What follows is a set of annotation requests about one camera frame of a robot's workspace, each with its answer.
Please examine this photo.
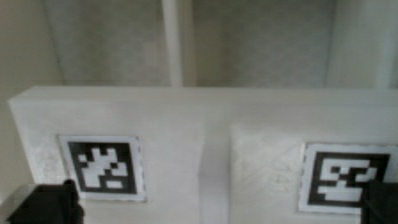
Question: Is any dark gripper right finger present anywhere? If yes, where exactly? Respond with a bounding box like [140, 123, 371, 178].
[361, 180, 398, 224]

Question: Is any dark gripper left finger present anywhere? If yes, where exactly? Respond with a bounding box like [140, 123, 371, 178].
[4, 179, 85, 224]

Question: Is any white cabinet door panel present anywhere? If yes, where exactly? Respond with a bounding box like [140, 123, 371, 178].
[9, 87, 398, 224]

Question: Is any white cabinet body box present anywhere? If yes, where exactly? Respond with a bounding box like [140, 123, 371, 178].
[0, 0, 398, 200]

